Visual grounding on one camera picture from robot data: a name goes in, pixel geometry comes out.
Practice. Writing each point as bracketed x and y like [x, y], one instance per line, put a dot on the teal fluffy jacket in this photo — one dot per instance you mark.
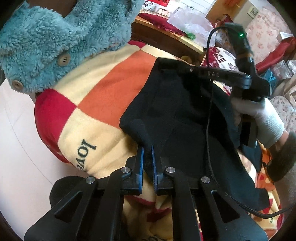
[41, 44]

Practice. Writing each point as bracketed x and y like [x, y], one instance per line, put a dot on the wooden desk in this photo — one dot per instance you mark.
[146, 32]

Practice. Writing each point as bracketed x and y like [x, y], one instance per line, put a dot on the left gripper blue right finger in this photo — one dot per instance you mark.
[162, 183]

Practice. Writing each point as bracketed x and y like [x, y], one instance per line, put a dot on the dark red cloth on desk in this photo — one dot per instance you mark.
[161, 23]

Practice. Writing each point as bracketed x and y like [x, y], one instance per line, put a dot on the checkered fleece blanket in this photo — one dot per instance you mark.
[78, 119]

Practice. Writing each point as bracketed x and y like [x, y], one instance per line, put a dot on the black pants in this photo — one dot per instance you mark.
[191, 123]

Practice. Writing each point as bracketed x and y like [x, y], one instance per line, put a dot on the red white patterned quilt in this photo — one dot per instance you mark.
[221, 58]

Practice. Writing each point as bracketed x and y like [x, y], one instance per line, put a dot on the white plastic bag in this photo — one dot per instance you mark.
[193, 24]

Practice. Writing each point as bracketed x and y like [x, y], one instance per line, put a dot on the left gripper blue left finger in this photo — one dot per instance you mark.
[133, 173]

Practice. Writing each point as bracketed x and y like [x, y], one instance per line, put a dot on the teal bag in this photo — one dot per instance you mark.
[270, 77]

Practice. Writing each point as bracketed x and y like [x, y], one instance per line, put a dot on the right forearm dark sleeve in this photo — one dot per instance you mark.
[283, 161]

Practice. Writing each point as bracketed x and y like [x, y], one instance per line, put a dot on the right gloved hand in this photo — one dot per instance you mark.
[271, 130]

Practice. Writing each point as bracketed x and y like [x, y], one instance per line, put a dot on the floral bed sheet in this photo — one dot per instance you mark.
[272, 51]

